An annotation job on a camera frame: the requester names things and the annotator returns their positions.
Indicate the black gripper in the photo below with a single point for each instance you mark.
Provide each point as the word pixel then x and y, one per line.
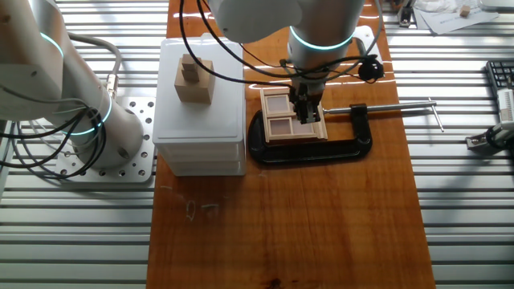
pixel 305 92

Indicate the black keyboard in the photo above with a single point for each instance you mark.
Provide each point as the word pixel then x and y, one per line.
pixel 500 74

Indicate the black C-clamp with steel screw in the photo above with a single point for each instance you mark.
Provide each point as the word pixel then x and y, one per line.
pixel 313 150

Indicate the silver depth camera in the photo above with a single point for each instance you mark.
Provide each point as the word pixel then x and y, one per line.
pixel 507 106

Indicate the wooden block piece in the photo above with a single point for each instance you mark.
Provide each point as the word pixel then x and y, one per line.
pixel 197 90

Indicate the wrist camera on silver bracket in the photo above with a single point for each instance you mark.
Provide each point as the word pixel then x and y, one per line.
pixel 370 70

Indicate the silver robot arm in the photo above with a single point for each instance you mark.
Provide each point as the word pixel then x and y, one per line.
pixel 40 52

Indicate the white plastic drawer cabinet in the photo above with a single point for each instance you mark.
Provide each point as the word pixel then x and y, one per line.
pixel 201 128

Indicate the small loose wooden cube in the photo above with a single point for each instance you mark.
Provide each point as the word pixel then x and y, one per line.
pixel 465 11

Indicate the white paper sheets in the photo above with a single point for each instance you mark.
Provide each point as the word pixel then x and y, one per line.
pixel 445 22

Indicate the miniature wooden sliding window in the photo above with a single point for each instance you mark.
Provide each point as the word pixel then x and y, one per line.
pixel 322 130

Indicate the white crumpled tissue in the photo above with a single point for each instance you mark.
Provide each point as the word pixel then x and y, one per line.
pixel 435 4

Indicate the orange-brown wooden board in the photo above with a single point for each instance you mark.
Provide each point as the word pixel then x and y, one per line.
pixel 289 225

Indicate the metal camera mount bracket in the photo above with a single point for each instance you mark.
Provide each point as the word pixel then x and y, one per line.
pixel 478 141

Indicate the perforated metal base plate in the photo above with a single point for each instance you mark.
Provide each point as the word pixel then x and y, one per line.
pixel 138 116

